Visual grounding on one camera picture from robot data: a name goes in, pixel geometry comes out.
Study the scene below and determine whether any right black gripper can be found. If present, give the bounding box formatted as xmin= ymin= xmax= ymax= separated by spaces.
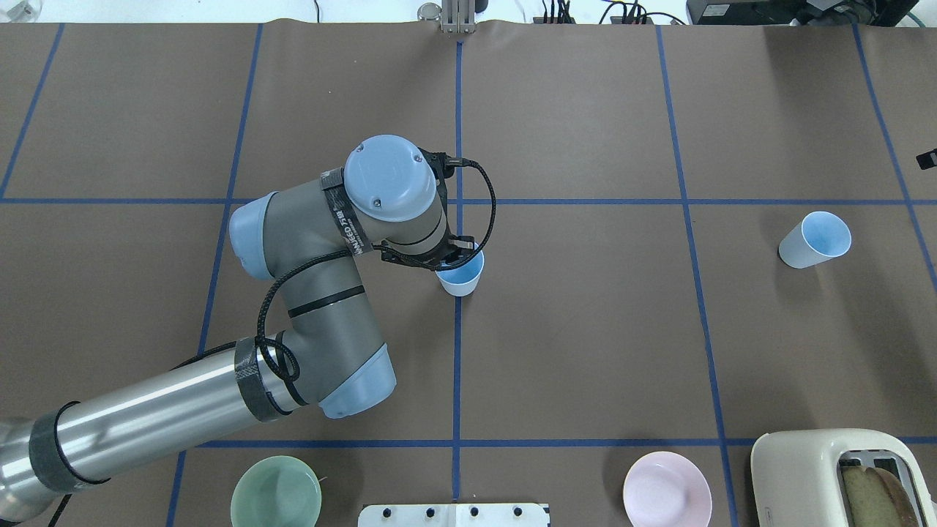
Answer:
xmin=917 ymin=148 xmax=937 ymax=171

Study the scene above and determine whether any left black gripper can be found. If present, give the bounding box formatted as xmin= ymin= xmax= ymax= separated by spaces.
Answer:
xmin=377 ymin=150 xmax=476 ymax=271

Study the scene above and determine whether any light blue cup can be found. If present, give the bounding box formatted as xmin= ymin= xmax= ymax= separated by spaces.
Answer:
xmin=435 ymin=251 xmax=485 ymax=297
xmin=777 ymin=211 xmax=853 ymax=269

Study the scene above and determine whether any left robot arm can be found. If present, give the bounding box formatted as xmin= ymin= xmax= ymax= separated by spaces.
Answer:
xmin=2 ymin=135 xmax=489 ymax=526

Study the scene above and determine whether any black monitor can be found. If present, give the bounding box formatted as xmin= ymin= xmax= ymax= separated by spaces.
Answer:
xmin=686 ymin=1 xmax=918 ymax=27

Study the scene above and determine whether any green bowl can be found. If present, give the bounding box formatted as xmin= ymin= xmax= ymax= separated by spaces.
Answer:
xmin=230 ymin=456 xmax=324 ymax=526

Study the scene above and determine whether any pink bowl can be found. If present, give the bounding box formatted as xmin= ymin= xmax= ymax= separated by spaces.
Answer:
xmin=621 ymin=451 xmax=713 ymax=526

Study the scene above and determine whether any bread slice in toaster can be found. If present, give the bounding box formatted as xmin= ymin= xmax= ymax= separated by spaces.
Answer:
xmin=841 ymin=465 xmax=919 ymax=526

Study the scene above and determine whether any cream toaster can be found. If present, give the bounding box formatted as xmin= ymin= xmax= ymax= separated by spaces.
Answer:
xmin=750 ymin=428 xmax=935 ymax=526

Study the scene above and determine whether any aluminium frame post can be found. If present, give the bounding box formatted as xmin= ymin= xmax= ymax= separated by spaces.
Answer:
xmin=438 ymin=0 xmax=477 ymax=34

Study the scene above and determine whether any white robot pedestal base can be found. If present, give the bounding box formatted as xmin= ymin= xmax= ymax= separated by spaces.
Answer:
xmin=357 ymin=501 xmax=552 ymax=526

